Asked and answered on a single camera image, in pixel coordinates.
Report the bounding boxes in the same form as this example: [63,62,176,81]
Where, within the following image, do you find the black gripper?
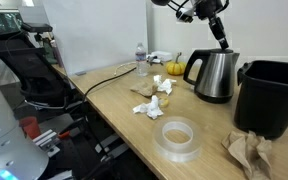
[194,0,230,51]

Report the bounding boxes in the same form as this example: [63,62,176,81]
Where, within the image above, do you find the stainless steel electric kettle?
[183,48,241,104]

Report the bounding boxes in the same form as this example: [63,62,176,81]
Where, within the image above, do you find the black plastic waste bin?
[233,59,288,140]

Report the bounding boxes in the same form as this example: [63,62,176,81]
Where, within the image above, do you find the large crumpled brown paper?
[221,129,274,180]

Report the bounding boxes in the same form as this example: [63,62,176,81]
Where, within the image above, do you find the small orange pumpkin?
[165,51,188,76]

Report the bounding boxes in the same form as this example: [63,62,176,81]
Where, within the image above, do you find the white power strip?
[150,50,174,63]

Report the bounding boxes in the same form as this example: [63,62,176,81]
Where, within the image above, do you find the small grey usb adapter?
[146,54,162,66]

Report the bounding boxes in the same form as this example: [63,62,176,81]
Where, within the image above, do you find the white crumpled tissue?
[152,74,178,96]
[132,94,165,120]

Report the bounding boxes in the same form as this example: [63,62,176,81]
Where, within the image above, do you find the clear plastic water bottle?
[135,42,150,78]

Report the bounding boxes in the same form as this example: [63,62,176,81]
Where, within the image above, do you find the small yellow wrapper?
[158,97,171,108]

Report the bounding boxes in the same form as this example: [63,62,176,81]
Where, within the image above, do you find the white partition panel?
[42,0,149,77]

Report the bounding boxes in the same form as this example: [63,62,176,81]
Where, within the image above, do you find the clear plastic wrapper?
[152,116,203,164]

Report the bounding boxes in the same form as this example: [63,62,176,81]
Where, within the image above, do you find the pink slim bottle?
[50,39,66,69]

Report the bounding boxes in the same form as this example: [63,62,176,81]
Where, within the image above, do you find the green container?
[43,36,59,66]

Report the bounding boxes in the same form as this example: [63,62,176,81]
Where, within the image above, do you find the orange and black clamp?
[57,129,72,140]

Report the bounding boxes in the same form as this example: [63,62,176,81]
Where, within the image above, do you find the black office chair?
[0,22,77,113]

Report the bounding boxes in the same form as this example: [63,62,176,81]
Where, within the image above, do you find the red cup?
[18,115,42,140]

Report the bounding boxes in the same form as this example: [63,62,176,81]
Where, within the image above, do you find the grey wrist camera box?
[175,7,196,24]

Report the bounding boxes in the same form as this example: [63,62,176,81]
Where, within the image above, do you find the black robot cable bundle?
[166,0,232,16]

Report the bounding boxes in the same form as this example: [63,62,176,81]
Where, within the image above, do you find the thin white charging cable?
[113,60,138,76]

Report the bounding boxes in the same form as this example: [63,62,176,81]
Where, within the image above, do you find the thick black cable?
[81,65,138,104]

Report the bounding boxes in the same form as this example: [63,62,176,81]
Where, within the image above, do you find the black metal table frame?
[60,99,158,180]

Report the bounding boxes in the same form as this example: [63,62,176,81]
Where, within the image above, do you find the silver aluminium bracket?
[32,129,62,158]

